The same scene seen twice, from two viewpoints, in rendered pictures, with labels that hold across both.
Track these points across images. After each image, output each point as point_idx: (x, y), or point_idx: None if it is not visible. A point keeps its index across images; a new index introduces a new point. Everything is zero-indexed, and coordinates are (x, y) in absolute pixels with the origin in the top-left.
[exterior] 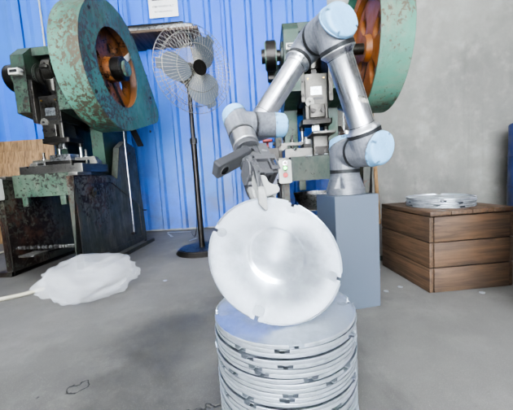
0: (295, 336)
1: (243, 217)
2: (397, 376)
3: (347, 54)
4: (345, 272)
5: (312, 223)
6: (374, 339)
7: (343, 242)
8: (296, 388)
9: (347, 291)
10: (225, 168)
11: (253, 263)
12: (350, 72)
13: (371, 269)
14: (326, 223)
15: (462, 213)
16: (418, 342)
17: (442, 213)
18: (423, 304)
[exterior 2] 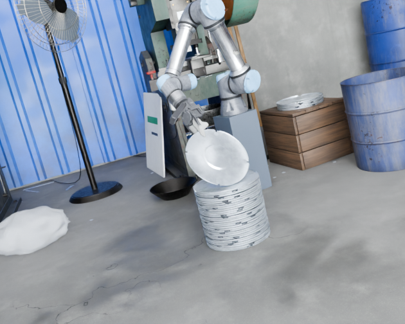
0: (237, 186)
1: (195, 143)
2: (285, 209)
3: (222, 26)
4: None
5: (228, 138)
6: (271, 201)
7: None
8: (242, 204)
9: None
10: (177, 119)
11: (209, 162)
12: (225, 37)
13: (261, 162)
14: None
15: (312, 110)
16: (295, 195)
17: (300, 112)
18: (297, 178)
